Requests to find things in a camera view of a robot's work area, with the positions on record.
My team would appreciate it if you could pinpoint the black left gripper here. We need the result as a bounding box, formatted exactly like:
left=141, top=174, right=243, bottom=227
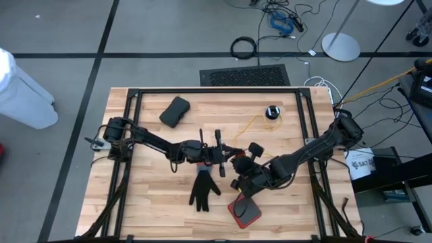
left=194, top=129, right=244, bottom=178

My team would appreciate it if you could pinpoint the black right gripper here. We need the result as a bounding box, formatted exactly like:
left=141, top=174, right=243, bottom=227
left=230, top=142, right=271, bottom=190

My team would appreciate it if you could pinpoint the thin yellow cord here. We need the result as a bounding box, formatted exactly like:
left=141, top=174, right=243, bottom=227
left=232, top=113, right=284, bottom=159

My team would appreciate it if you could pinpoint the black spool for yellow cord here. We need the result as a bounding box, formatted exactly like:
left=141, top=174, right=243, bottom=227
left=265, top=105, right=281, bottom=120

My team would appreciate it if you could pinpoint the black glove grey red cuff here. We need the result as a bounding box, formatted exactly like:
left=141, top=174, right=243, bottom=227
left=188, top=165, right=222, bottom=213

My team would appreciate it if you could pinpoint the red square box grey lid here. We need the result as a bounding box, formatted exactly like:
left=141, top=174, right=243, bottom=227
left=227, top=194, right=263, bottom=230

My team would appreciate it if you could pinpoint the black zippered case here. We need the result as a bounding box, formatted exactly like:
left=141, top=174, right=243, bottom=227
left=159, top=96, right=191, bottom=129

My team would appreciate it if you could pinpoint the black floor vent grate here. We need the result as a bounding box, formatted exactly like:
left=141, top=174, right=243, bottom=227
left=199, top=63, right=292, bottom=87

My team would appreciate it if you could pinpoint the black power strip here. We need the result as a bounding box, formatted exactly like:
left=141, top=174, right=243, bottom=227
left=289, top=13, right=305, bottom=33

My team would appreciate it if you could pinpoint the black equipment cart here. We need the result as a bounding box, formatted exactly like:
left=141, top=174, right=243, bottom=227
left=350, top=72, right=432, bottom=234

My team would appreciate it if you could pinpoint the black electronics box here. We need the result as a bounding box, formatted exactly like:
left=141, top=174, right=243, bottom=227
left=413, top=57, right=432, bottom=109

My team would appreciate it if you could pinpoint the white plastic bin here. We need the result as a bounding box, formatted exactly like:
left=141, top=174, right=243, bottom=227
left=0, top=47, right=59, bottom=130

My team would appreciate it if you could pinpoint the black caster chair base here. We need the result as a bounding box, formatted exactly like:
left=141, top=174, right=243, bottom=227
left=406, top=13, right=432, bottom=47

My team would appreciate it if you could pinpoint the black metal table frame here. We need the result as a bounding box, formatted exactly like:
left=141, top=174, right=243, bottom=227
left=77, top=87, right=364, bottom=243

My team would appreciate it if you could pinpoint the coiled black floor cable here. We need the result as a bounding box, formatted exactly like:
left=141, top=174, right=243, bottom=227
left=230, top=36, right=259, bottom=61

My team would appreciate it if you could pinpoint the brown strap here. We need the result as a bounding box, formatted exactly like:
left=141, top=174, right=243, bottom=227
left=340, top=197, right=352, bottom=223

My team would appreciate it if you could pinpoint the white floor cable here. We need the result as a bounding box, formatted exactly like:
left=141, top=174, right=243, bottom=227
left=302, top=76, right=344, bottom=109

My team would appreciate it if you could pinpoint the blue floor cable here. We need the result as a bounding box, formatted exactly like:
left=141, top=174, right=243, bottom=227
left=269, top=11, right=295, bottom=34

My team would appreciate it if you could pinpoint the grey round-base pedestal stand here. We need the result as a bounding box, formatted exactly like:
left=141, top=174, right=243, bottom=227
left=321, top=0, right=406, bottom=63

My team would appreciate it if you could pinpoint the yellow floor extension cord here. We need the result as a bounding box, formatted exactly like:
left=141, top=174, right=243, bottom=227
left=343, top=59, right=432, bottom=104

